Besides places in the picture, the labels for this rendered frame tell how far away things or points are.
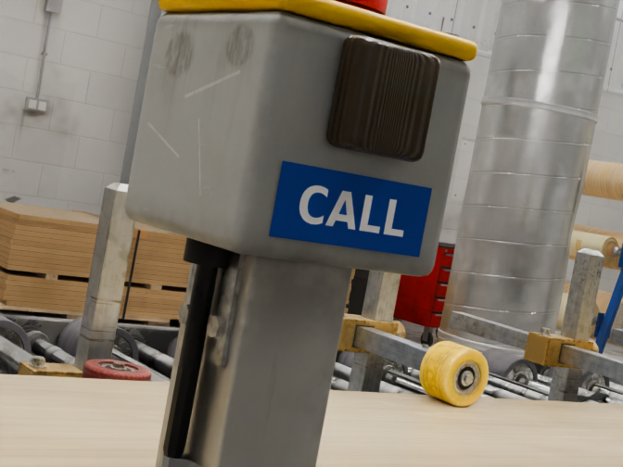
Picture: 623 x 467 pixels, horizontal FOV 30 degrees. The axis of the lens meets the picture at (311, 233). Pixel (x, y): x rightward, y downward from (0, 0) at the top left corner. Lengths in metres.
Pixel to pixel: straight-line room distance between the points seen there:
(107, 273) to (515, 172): 3.37
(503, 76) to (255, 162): 4.55
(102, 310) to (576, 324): 0.90
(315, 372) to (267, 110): 0.08
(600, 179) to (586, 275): 6.02
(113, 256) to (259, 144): 1.23
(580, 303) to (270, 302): 1.76
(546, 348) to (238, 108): 1.74
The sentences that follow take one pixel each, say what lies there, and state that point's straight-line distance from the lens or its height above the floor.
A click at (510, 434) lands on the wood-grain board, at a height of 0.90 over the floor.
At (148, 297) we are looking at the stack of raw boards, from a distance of 7.02.
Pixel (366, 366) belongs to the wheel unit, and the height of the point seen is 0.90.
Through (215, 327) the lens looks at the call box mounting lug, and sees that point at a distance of 0.33.
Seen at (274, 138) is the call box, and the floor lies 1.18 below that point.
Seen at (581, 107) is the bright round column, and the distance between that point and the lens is 4.84.
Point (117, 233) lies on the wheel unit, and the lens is 1.52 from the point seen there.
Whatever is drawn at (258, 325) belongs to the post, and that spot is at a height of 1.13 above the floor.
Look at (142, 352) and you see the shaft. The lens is 2.09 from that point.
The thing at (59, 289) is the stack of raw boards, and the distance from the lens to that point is 6.76.
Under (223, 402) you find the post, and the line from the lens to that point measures 0.33.
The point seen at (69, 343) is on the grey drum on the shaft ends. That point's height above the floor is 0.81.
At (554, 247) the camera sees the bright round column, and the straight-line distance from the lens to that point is 4.82.
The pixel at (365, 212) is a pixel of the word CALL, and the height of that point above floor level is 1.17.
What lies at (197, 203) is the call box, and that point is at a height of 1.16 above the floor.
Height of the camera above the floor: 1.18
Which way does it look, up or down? 3 degrees down
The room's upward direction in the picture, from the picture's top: 10 degrees clockwise
